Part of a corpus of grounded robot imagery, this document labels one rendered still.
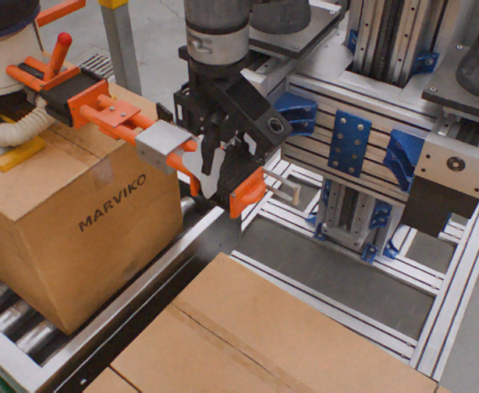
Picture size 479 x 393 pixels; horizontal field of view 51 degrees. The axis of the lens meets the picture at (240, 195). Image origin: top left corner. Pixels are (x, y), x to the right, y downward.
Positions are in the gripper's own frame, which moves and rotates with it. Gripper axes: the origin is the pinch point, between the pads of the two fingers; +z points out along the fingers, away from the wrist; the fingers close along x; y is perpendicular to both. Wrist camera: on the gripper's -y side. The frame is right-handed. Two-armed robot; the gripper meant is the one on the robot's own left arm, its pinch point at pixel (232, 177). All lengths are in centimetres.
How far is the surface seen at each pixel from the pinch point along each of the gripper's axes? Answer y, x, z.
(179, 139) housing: 11.1, -0.6, -1.4
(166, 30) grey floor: 189, -171, 108
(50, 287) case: 31, 20, 34
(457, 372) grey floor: -46, -61, 108
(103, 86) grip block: 31.0, -2.7, -1.8
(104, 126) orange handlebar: 24.3, 3.3, 0.1
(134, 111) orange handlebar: 22.2, -1.7, -1.2
